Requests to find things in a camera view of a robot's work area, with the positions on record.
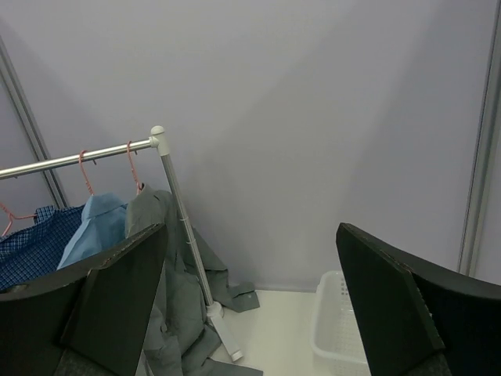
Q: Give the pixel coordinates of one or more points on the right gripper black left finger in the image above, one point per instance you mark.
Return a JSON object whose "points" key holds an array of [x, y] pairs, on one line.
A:
{"points": [[89, 318]]}

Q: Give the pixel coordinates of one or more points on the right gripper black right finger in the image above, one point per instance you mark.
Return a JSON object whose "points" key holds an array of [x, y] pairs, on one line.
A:
{"points": [[416, 317]]}

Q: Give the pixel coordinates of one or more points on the blue checkered shirt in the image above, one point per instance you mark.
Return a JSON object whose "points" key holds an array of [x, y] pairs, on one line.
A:
{"points": [[37, 250]]}

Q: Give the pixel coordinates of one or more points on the light blue shirt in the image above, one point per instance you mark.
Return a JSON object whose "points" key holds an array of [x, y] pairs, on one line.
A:
{"points": [[103, 221]]}

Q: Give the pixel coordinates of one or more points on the pink hanger of checkered shirt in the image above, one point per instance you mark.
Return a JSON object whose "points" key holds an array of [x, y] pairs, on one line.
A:
{"points": [[12, 218]]}

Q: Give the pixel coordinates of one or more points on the grey shirt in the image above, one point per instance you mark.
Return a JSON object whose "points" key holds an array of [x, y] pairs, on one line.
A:
{"points": [[179, 339]]}

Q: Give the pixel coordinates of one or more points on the pink hanger of grey shirt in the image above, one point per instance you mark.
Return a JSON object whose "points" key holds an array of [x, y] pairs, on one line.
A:
{"points": [[138, 183]]}

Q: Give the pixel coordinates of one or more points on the pink hanger of blue shirt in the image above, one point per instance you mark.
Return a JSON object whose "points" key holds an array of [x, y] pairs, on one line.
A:
{"points": [[84, 173]]}

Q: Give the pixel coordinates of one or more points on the white plastic basket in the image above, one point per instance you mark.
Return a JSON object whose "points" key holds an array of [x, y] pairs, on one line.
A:
{"points": [[334, 335]]}

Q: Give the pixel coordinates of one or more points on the metal clothes rack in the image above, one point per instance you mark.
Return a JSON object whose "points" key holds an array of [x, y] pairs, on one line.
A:
{"points": [[159, 141]]}

